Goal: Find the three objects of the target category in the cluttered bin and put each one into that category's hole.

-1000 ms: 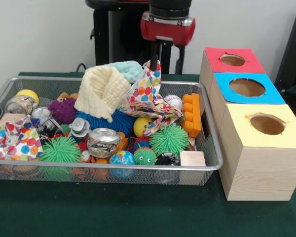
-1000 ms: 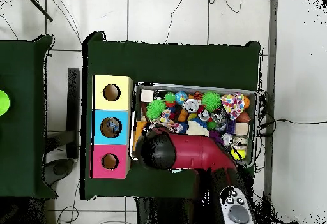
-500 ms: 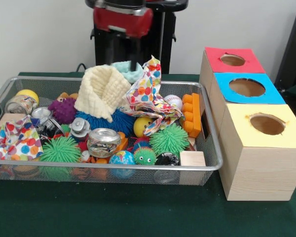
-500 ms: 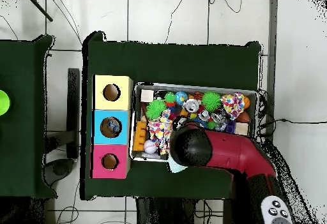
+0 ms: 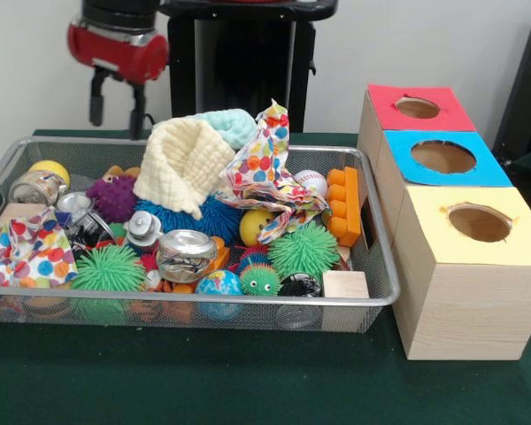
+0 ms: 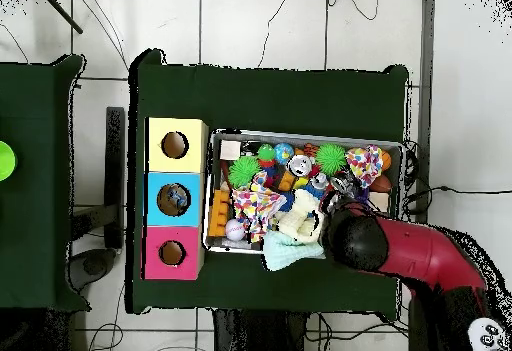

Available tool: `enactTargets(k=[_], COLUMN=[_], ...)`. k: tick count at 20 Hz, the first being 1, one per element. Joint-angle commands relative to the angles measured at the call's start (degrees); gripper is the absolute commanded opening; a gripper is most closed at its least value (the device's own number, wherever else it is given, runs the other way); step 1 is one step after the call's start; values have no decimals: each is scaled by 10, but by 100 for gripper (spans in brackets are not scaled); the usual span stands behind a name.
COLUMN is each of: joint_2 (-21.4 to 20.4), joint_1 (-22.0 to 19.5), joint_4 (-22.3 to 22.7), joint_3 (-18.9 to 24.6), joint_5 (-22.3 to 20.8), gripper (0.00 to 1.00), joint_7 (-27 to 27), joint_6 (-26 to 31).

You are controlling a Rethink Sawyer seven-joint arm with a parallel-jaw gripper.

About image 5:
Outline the large polka dot cloth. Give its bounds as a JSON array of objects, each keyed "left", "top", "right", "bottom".
[{"left": 0, "top": 206, "right": 79, "bottom": 289}]

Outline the mint green waffle cloth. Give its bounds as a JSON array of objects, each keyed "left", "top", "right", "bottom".
[{"left": 192, "top": 108, "right": 257, "bottom": 150}]

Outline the large green spiky ball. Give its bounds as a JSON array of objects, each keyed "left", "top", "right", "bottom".
[{"left": 73, "top": 245, "right": 147, "bottom": 292}]

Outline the black monitor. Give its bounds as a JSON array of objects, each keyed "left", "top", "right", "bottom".
[{"left": 490, "top": 6, "right": 531, "bottom": 154}]

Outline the yellow ball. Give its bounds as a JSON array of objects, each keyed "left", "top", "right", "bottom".
[{"left": 28, "top": 159, "right": 71, "bottom": 185}]

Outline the cream waffle cloth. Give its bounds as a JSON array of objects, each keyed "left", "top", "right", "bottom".
[{"left": 133, "top": 117, "right": 236, "bottom": 220}]

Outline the silver wire mesh bin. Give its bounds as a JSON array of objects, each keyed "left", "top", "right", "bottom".
[{"left": 0, "top": 135, "right": 402, "bottom": 334}]

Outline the small green spiky ball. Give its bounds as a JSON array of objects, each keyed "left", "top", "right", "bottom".
[{"left": 267, "top": 220, "right": 341, "bottom": 281}]

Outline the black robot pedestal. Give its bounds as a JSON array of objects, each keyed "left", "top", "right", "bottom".
[{"left": 158, "top": 0, "right": 340, "bottom": 133}]

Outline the plain wooden block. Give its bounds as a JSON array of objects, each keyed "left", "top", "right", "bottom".
[{"left": 321, "top": 270, "right": 371, "bottom": 299}]

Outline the wooden box with three holes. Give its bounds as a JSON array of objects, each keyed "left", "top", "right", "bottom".
[{"left": 357, "top": 82, "right": 531, "bottom": 361}]

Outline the small polka dot cloth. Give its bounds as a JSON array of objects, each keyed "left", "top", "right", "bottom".
[{"left": 215, "top": 97, "right": 333, "bottom": 244}]

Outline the crushed silver can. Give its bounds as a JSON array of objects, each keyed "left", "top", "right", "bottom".
[{"left": 156, "top": 228, "right": 218, "bottom": 283}]

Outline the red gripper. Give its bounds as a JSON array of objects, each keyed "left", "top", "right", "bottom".
[{"left": 66, "top": 15, "right": 169, "bottom": 141}]

